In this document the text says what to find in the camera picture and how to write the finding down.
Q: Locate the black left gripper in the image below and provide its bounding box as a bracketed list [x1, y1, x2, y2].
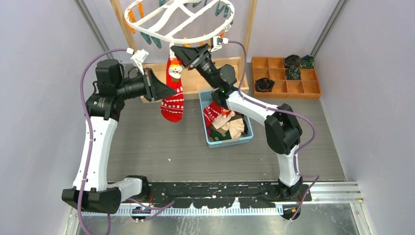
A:
[116, 68, 177, 102]

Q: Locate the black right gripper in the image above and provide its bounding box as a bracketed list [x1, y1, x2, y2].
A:
[170, 44, 220, 90]

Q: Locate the red snowflake sock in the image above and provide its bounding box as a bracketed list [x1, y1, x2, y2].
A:
[203, 101, 231, 127]
[160, 56, 184, 122]

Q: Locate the beige brown-cuffed sock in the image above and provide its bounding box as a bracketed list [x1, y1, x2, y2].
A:
[212, 111, 235, 131]
[229, 118, 245, 139]

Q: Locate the green dotted sock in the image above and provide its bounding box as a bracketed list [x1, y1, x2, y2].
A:
[210, 130, 231, 141]

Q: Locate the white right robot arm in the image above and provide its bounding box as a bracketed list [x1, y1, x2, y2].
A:
[170, 44, 302, 201]

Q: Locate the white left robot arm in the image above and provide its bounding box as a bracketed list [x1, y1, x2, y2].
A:
[62, 59, 176, 214]

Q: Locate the white round clip hanger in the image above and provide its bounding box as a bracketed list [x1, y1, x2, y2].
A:
[124, 0, 235, 47]

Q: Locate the wooden hanger stand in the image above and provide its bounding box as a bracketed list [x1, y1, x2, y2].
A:
[110, 0, 257, 99]

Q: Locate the light blue plastic basket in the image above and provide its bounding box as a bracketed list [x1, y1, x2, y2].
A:
[199, 90, 254, 148]

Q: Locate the rolled dark sock left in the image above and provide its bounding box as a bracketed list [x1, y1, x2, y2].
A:
[254, 77, 275, 92]

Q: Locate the rolled dark sock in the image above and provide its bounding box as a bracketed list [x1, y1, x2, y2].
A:
[300, 55, 315, 69]
[285, 66, 301, 80]
[283, 54, 301, 68]
[254, 77, 275, 92]

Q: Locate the rolled dark sock top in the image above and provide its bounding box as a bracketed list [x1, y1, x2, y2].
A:
[283, 54, 301, 68]

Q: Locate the rolled dark sock middle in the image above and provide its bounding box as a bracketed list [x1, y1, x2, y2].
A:
[285, 66, 301, 80]

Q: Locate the rolled dark sock right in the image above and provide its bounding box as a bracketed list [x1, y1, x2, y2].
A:
[300, 55, 315, 69]

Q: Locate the orange wooden compartment tray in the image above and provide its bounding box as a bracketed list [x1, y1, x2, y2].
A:
[252, 57, 322, 100]

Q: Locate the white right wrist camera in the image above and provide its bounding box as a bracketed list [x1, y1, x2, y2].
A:
[210, 36, 229, 52]

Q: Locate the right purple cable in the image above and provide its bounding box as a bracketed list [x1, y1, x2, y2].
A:
[227, 40, 320, 222]

